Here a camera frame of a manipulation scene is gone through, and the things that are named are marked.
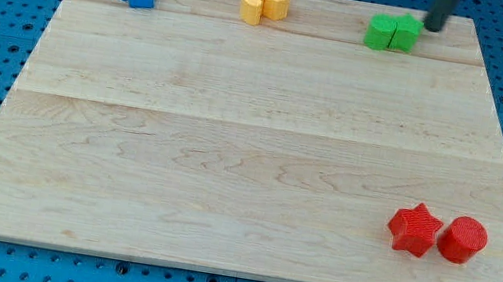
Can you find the wooden board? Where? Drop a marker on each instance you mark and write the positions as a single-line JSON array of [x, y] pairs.
[[181, 136]]

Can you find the yellow heart block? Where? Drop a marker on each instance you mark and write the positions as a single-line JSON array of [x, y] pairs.
[[250, 11]]

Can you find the yellow hexagon block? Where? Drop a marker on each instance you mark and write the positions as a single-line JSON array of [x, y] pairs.
[[276, 9]]

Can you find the red star block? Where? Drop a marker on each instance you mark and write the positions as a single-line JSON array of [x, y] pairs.
[[413, 230]]

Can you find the green cylinder block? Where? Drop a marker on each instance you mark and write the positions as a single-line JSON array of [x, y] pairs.
[[379, 31]]

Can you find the red cylinder block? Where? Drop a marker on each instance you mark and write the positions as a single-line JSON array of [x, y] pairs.
[[462, 240]]

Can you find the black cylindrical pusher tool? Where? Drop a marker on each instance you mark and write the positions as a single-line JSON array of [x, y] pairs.
[[438, 14]]

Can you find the green star block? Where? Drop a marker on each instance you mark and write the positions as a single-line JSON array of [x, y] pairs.
[[408, 29]]

